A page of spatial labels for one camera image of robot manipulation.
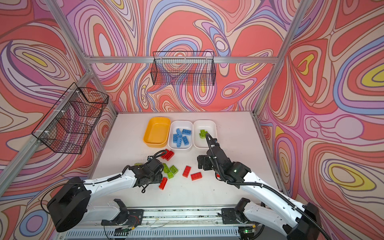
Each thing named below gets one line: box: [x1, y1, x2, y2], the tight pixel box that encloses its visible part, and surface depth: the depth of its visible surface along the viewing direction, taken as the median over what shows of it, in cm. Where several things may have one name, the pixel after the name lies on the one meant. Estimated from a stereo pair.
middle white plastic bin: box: [167, 120, 194, 151], surface depth 107 cm
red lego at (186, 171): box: [182, 165, 192, 178], surface depth 90 cm
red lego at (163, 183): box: [159, 177, 168, 190], surface depth 84 cm
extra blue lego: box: [182, 135, 189, 146], surface depth 103 cm
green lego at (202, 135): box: [199, 131, 207, 139], surface depth 103 cm
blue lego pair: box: [176, 128, 183, 138], surface depth 107 cm
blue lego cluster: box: [173, 133, 178, 143], surface depth 103 cm
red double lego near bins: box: [160, 148, 175, 161], surface depth 95 cm
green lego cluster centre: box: [162, 163, 179, 179], surface depth 90 cm
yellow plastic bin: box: [143, 117, 171, 148], surface depth 106 cm
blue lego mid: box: [182, 129, 192, 136], surface depth 107 cm
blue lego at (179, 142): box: [177, 137, 182, 148], surface depth 101 cm
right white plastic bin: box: [193, 119, 218, 149], surface depth 107 cm
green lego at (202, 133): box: [199, 129, 208, 138], surface depth 103 cm
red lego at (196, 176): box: [190, 172, 203, 181], surface depth 88 cm
